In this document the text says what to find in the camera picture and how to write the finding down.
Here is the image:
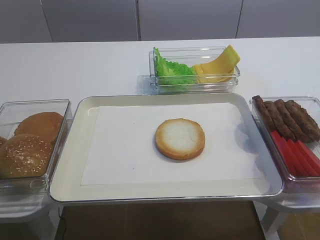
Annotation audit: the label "green lettuce leaf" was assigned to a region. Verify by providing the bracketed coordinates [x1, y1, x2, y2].
[158, 61, 197, 85]
[154, 48, 175, 77]

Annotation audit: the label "green lettuce leaf in box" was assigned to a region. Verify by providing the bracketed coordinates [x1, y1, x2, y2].
[158, 61, 197, 85]

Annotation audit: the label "clear box with lettuce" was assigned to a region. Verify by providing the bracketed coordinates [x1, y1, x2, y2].
[149, 46, 240, 94]

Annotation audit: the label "bottom bun half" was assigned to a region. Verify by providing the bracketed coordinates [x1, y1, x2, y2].
[154, 118, 206, 161]

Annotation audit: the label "white paper liner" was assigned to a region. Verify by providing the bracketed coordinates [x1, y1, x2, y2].
[81, 103, 262, 185]

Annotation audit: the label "yellow cheese slices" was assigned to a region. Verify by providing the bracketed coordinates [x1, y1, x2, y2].
[193, 45, 241, 84]

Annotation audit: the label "brown meat patty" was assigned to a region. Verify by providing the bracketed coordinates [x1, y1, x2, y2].
[285, 100, 320, 142]
[273, 99, 311, 143]
[252, 95, 277, 133]
[264, 101, 296, 140]

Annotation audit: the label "plain bun half back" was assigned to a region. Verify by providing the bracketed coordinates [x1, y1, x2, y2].
[14, 112, 64, 145]

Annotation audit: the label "silver metal tray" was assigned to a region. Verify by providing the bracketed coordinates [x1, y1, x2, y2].
[49, 93, 284, 204]

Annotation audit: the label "clear box with buns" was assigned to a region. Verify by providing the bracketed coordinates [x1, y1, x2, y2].
[0, 99, 73, 196]

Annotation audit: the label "clear box with patties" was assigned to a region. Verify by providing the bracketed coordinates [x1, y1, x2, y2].
[250, 96, 320, 193]

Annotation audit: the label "sesame bun top front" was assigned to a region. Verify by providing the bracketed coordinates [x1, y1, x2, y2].
[0, 134, 53, 179]

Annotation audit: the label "sesame bun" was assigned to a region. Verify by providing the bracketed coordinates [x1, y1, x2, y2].
[0, 137, 7, 146]
[0, 134, 53, 179]

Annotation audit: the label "red tomato slices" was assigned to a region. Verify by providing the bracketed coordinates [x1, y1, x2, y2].
[271, 131, 320, 178]

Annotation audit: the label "sesame bun top left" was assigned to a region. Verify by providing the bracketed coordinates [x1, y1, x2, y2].
[0, 137, 7, 146]

